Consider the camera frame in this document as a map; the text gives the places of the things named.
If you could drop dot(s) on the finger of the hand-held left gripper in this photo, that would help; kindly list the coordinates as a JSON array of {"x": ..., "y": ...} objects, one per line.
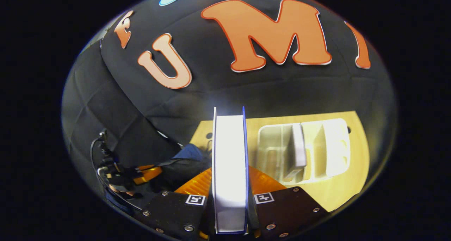
[{"x": 148, "y": 174}]

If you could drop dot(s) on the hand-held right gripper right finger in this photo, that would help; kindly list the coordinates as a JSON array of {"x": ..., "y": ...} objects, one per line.
[{"x": 282, "y": 212}]

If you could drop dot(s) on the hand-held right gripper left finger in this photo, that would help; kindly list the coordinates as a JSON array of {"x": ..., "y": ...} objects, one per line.
[{"x": 169, "y": 212}]

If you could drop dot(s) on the white spine book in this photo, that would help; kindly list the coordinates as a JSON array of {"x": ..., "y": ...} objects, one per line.
[{"x": 297, "y": 149}]

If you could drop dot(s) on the blue spine book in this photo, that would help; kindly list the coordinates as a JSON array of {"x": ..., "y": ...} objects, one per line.
[{"x": 229, "y": 163}]

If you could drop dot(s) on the white plastic bookshelf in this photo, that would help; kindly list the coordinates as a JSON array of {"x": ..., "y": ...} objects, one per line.
[{"x": 334, "y": 146}]

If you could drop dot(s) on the black quilted side cloth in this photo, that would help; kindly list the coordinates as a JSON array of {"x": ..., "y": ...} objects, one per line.
[{"x": 105, "y": 110}]

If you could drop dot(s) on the black backdrop cloth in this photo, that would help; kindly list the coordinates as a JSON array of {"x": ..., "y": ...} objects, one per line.
[{"x": 246, "y": 89}]

